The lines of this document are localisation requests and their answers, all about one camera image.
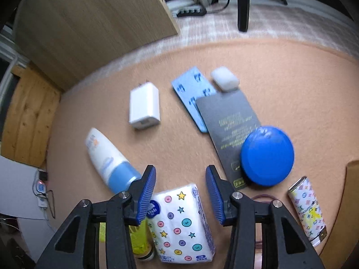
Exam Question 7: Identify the black power strip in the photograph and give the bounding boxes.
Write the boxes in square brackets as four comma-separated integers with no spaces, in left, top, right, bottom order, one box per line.
[171,6,207,17]

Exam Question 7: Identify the pine wood board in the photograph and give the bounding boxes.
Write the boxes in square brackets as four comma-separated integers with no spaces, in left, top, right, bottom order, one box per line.
[1,64,61,167]

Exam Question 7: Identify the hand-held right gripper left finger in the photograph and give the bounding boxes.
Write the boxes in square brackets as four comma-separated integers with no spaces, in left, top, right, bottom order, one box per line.
[34,165,157,269]

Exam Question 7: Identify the patterned tissue pack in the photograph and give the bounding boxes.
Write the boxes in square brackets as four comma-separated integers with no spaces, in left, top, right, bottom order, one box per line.
[146,183,216,264]

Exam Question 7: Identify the white power strip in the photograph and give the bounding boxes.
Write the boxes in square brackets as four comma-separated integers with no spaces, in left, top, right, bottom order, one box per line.
[32,169,57,219]

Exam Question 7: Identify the dark grey card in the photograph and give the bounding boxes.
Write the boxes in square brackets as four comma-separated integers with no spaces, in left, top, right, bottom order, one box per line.
[195,90,263,189]

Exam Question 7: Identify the yellow shuttlecock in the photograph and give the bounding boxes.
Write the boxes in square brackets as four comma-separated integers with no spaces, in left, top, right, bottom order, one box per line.
[98,219,155,261]

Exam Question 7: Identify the cardboard box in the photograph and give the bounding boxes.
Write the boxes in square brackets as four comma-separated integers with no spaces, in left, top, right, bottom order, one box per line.
[322,160,359,269]

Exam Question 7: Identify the white charger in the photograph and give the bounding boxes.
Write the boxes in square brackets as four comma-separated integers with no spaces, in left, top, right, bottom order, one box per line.
[129,81,161,130]

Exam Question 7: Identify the plaid bed sheet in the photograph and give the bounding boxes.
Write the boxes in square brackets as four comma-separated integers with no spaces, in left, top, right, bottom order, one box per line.
[63,0,359,93]

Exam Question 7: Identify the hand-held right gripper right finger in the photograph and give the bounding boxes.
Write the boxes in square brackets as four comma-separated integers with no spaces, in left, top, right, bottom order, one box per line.
[205,165,326,269]

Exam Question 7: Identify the patterned white tube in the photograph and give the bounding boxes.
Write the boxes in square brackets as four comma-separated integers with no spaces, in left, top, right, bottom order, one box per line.
[287,176,328,247]

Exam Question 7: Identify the blue round disc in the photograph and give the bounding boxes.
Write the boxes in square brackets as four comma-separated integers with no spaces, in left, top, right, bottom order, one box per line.
[240,126,295,187]

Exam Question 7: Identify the white earbud case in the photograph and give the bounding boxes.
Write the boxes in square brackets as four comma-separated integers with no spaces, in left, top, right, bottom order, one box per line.
[210,66,240,92]

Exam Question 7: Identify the light wooden cabinet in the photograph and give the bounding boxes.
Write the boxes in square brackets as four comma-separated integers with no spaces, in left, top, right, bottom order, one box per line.
[13,0,181,91]

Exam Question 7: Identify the blue phone stand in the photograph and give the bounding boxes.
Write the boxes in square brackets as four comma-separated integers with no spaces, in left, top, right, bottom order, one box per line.
[171,66,218,133]

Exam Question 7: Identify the white lotion bottle blue cap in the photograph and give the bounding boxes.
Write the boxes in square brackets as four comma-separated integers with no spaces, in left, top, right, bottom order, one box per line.
[85,127,142,194]

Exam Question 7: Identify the black tripod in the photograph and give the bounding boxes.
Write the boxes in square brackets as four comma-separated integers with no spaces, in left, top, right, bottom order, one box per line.
[237,0,289,33]

